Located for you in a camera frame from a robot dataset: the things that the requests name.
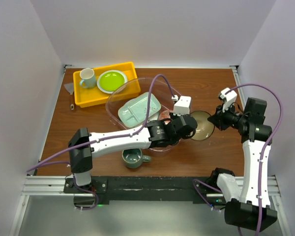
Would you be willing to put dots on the yellow plastic tray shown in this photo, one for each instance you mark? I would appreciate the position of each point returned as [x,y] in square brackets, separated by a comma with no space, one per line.
[86,97]

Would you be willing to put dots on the light blue rectangular dish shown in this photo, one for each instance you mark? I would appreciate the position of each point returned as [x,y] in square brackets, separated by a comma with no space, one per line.
[133,112]

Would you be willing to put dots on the red brown bottom bowl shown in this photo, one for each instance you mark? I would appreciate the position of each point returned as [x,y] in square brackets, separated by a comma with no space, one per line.
[165,116]

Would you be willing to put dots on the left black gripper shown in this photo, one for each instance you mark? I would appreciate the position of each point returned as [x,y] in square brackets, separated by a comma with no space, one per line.
[174,117]

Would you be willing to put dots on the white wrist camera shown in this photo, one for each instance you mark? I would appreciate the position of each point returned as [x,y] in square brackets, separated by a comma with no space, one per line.
[228,98]
[182,105]

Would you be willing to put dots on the lime green plate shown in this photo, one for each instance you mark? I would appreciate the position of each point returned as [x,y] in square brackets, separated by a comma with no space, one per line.
[110,81]

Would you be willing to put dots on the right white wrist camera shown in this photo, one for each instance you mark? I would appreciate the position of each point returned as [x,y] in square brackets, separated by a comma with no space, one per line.
[228,98]

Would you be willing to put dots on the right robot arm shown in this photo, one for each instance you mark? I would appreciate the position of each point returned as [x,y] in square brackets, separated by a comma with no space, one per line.
[247,206]

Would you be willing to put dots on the brown beige glazed bowl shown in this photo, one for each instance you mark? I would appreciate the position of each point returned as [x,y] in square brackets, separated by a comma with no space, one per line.
[205,128]

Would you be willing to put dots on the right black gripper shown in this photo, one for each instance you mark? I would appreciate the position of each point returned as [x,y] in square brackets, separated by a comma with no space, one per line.
[219,120]

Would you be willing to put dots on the grey rimmed plate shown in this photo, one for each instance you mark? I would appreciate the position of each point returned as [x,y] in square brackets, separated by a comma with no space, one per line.
[109,92]

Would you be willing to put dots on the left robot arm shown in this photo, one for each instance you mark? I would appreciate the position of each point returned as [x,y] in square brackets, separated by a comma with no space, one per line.
[85,146]

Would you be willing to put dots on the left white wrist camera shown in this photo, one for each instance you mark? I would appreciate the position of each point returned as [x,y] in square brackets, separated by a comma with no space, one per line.
[182,105]

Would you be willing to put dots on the teal ceramic mug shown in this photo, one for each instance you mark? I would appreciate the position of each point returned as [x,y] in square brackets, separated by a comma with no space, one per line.
[134,158]

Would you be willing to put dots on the clear plastic bin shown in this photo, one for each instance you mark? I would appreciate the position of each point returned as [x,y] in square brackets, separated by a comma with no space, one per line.
[161,90]

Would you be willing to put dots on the light blue white mug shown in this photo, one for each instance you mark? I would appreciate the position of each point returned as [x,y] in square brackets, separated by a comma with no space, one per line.
[88,78]

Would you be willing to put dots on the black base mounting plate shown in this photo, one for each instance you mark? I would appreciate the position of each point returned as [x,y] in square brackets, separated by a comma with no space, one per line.
[175,189]

